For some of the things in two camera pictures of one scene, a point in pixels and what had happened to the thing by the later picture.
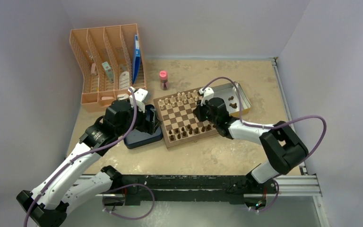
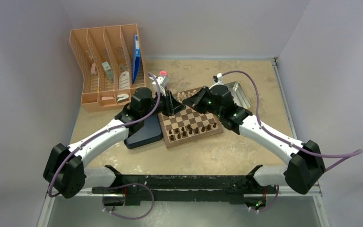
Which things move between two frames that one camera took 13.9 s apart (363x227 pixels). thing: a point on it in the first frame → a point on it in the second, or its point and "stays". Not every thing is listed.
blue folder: (136, 59) stays
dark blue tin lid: (136, 138) stays
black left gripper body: (142, 124) → (164, 106)
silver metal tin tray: (229, 92) stays
